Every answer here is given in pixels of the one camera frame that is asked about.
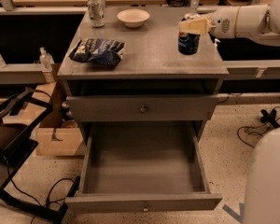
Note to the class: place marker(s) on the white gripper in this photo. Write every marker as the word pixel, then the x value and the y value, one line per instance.
pixel 222 24

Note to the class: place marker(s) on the blue pepsi can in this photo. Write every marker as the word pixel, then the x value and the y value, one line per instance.
pixel 188 43

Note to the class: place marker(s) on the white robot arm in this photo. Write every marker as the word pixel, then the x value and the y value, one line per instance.
pixel 261 24

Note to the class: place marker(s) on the grey drawer cabinet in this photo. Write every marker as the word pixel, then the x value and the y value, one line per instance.
pixel 151 63

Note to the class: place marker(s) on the silver green soda can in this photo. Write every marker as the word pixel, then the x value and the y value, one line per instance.
pixel 96 13

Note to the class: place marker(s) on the grey top drawer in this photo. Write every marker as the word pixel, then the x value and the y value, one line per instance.
pixel 142 107

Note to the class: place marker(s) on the grey open middle drawer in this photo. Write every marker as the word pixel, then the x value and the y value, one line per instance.
pixel 143 167

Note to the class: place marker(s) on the white pump dispenser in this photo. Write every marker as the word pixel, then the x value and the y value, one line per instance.
pixel 216 54

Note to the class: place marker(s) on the white ceramic bowl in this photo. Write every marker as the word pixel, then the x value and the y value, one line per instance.
pixel 133 18

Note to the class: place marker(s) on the blue chip bag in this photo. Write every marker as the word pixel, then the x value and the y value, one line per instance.
pixel 104 52

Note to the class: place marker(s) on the clear plastic bottle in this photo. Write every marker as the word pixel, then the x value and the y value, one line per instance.
pixel 46 59

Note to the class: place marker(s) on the cardboard box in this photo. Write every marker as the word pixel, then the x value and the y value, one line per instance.
pixel 55 135

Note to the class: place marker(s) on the black cart frame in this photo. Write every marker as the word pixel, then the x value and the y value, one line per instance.
pixel 16 146

